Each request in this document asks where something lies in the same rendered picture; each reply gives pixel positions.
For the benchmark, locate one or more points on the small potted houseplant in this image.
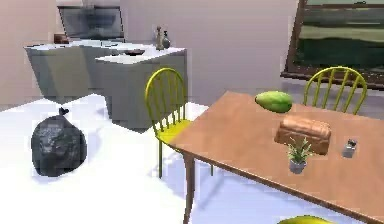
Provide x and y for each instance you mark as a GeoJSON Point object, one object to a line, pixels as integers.
{"type": "Point", "coordinates": [297, 156]}

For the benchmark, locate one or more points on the yellow wooden chair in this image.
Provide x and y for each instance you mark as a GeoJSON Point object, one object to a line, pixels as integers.
{"type": "Point", "coordinates": [305, 220]}
{"type": "Point", "coordinates": [165, 106]}
{"type": "Point", "coordinates": [335, 88]}

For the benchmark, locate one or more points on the brown wooden dining table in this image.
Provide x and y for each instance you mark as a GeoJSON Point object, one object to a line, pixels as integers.
{"type": "Point", "coordinates": [253, 146]}

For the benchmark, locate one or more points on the dark round bottle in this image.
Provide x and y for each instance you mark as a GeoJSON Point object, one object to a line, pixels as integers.
{"type": "Point", "coordinates": [166, 40]}

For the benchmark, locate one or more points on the tan bottle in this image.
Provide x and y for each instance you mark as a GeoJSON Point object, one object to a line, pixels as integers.
{"type": "Point", "coordinates": [159, 38]}

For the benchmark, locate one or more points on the green melon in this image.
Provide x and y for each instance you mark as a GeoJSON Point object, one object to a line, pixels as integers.
{"type": "Point", "coordinates": [274, 101]}

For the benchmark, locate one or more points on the dark bowl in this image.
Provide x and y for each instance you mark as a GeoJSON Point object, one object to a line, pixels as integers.
{"type": "Point", "coordinates": [134, 52]}

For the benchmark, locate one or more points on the grey kitchen counter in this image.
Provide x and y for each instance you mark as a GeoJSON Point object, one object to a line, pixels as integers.
{"type": "Point", "coordinates": [110, 70]}

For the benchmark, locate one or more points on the brown bread loaf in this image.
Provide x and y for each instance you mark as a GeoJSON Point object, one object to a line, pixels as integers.
{"type": "Point", "coordinates": [305, 130]}

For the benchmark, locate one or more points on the grey glass window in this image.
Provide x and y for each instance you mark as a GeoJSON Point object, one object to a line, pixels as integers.
{"type": "Point", "coordinates": [90, 22]}

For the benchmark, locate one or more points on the black garbage bag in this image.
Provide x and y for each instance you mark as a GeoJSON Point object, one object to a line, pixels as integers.
{"type": "Point", "coordinates": [57, 145]}

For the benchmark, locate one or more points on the brown box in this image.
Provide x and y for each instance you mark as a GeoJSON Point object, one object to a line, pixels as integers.
{"type": "Point", "coordinates": [61, 39]}

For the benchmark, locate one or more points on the dark framed window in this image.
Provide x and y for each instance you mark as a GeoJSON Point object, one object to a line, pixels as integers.
{"type": "Point", "coordinates": [336, 36]}

